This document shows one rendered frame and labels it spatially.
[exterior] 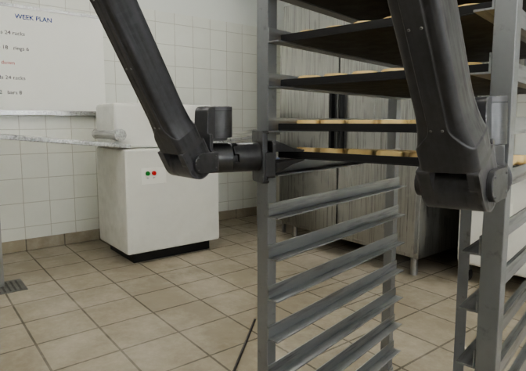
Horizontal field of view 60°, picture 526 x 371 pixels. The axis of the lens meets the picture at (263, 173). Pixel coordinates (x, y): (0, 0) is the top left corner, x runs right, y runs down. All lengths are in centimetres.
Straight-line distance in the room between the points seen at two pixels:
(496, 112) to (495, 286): 29
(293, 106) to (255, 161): 305
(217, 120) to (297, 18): 324
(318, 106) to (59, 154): 221
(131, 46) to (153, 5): 393
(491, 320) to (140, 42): 67
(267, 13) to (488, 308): 66
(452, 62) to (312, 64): 333
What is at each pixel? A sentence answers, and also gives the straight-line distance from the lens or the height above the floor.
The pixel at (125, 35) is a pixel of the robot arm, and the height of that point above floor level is 118.
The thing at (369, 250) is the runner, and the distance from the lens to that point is 137.
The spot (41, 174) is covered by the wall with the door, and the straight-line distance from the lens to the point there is 421.
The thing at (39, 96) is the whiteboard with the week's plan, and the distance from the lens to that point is 419.
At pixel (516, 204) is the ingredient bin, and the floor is 56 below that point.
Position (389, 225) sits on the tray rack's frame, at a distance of 150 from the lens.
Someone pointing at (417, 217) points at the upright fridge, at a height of 43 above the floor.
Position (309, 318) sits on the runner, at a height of 59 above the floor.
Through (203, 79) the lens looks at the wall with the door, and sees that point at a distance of 479.
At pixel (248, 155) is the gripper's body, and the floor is 99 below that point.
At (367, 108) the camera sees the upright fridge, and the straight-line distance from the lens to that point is 336.
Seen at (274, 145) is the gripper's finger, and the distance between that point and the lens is 88.
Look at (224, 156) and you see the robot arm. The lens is 85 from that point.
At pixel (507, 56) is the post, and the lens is 75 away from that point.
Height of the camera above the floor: 106
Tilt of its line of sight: 6 degrees down
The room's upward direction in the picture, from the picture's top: straight up
